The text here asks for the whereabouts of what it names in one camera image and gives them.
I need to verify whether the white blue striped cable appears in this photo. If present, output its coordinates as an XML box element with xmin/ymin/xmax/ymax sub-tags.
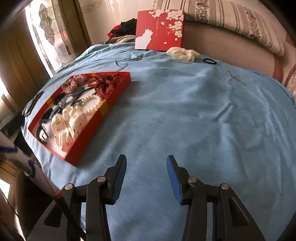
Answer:
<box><xmin>0</xmin><ymin>131</ymin><xmax>63</xmax><ymax>200</ymax></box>

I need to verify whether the dark red dotted scrunchie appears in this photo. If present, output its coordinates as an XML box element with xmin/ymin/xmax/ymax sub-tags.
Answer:
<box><xmin>94</xmin><ymin>74</ymin><xmax>123</xmax><ymax>99</ymax></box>

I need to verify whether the dark hair clip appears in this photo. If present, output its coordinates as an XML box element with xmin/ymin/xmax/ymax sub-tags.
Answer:
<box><xmin>36</xmin><ymin>125</ymin><xmax>49</xmax><ymax>145</ymax></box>

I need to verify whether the pink striped scrunchie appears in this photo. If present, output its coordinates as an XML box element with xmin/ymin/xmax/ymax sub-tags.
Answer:
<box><xmin>62</xmin><ymin>74</ymin><xmax>88</xmax><ymax>94</ymax></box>

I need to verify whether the dark clothes pile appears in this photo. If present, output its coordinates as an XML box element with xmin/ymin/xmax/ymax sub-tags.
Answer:
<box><xmin>104</xmin><ymin>18</ymin><xmax>137</xmax><ymax>44</ymax></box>

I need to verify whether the blue watch strap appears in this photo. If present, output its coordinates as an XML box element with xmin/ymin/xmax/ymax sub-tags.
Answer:
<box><xmin>48</xmin><ymin>86</ymin><xmax>85</xmax><ymax>121</ymax></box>

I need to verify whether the thin hair pin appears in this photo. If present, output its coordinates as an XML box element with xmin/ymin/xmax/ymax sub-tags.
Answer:
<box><xmin>227</xmin><ymin>70</ymin><xmax>246</xmax><ymax>85</ymax></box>

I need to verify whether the red floral box lid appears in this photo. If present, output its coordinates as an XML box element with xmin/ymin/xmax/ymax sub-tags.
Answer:
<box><xmin>135</xmin><ymin>9</ymin><xmax>185</xmax><ymax>51</ymax></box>

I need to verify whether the striped floral pillow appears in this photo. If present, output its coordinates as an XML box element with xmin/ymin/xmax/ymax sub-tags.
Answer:
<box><xmin>153</xmin><ymin>0</ymin><xmax>285</xmax><ymax>56</ymax></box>

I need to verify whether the black fuzzy hair tie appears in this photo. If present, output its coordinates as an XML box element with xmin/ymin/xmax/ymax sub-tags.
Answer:
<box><xmin>53</xmin><ymin>92</ymin><xmax>66</xmax><ymax>105</ymax></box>

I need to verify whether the red tray box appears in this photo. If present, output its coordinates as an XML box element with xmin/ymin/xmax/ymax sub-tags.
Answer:
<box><xmin>28</xmin><ymin>72</ymin><xmax>131</xmax><ymax>165</ymax></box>

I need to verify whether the white patterned scrunchie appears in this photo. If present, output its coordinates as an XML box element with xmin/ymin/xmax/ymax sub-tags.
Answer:
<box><xmin>51</xmin><ymin>106</ymin><xmax>88</xmax><ymax>152</ymax></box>

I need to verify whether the cream scrunchie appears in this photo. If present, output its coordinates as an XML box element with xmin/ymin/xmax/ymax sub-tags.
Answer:
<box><xmin>166</xmin><ymin>47</ymin><xmax>201</xmax><ymax>63</ymax></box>

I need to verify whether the light blue cloth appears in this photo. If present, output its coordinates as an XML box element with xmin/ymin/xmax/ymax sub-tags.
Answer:
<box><xmin>22</xmin><ymin>43</ymin><xmax>295</xmax><ymax>240</ymax></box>

